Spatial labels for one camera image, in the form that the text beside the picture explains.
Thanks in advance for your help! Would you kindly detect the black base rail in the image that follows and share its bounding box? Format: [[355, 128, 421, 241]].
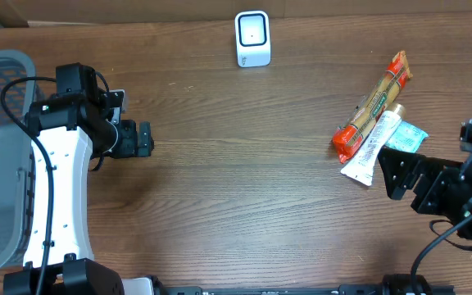
[[164, 283, 456, 295]]

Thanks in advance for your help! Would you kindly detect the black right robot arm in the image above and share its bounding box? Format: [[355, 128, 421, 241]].
[[378, 148, 472, 294]]

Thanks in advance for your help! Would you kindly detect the teal snack packet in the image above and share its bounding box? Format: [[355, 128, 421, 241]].
[[385, 121, 429, 153]]

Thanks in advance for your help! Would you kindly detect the cardboard back wall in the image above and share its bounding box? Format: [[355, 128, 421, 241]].
[[0, 0, 472, 27]]

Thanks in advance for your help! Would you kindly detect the white barcode scanner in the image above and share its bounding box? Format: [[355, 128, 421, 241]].
[[234, 10, 271, 68]]

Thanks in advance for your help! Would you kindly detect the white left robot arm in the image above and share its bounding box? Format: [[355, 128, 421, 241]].
[[3, 63, 155, 295]]

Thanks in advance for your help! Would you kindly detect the orange pasta packet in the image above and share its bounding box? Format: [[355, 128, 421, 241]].
[[331, 51, 412, 164]]

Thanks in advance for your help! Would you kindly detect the white tube gold cap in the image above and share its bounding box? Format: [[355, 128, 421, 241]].
[[340, 102, 406, 186]]

